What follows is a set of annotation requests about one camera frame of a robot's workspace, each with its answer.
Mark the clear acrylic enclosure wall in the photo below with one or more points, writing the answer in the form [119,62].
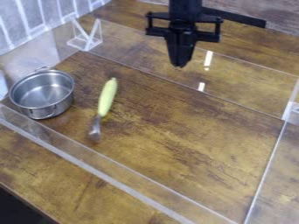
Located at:
[155,194]

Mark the clear acrylic triangle stand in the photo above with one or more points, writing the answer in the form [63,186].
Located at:
[85,41]

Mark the green handled metal spoon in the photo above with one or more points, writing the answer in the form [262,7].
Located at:
[104,103]

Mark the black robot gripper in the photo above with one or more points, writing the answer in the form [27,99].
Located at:
[176,26]

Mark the small stainless steel pot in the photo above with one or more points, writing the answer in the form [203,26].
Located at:
[43,94]

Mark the black bar on table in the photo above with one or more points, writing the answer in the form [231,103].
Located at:
[236,17]

